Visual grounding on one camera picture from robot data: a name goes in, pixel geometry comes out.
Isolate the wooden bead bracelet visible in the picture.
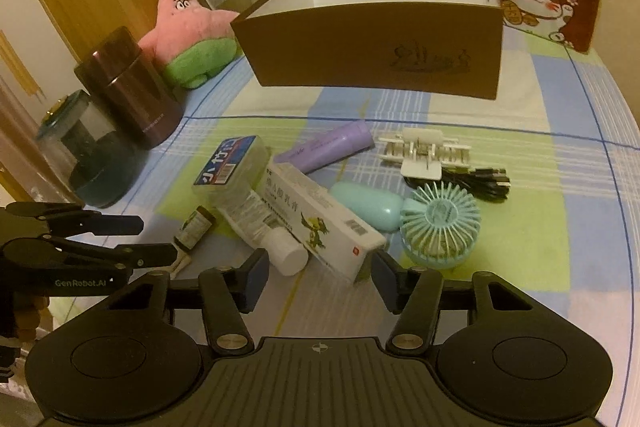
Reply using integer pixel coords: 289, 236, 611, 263
15, 294, 51, 343

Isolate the white hair claw clip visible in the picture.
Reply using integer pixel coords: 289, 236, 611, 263
377, 128, 473, 182

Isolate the clear case with blue label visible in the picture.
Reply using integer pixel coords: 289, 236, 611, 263
192, 135, 271, 208

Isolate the brown cardboard box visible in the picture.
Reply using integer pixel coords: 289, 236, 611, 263
230, 0, 502, 102

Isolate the white ointment carton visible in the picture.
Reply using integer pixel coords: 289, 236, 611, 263
260, 163, 388, 286

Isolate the cream plastic stick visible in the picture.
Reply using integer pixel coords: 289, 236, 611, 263
170, 249, 193, 279

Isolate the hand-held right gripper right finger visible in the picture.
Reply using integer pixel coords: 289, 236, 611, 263
371, 251, 538, 354

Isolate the black usb cable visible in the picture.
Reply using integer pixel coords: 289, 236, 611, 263
402, 164, 512, 202

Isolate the mint handheld fan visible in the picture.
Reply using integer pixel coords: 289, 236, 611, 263
329, 181, 482, 269

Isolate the small brown bottle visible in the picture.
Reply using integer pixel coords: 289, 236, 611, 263
174, 205, 217, 253

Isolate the purple tube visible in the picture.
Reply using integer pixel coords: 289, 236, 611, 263
274, 121, 376, 174

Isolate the pink starfish plush toy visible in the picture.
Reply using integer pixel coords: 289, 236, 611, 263
137, 0, 246, 90

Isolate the white capped tube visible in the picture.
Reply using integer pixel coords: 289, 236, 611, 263
216, 192, 309, 277

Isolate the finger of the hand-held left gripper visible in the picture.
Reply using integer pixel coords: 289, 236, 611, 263
0, 237, 179, 274
0, 202, 145, 238

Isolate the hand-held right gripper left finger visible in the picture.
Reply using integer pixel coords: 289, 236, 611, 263
100, 249, 271, 356

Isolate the glass jar with dark lid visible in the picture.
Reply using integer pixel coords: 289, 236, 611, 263
35, 89, 151, 208

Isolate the maroon metal canister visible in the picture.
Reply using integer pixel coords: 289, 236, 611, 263
74, 26, 185, 151

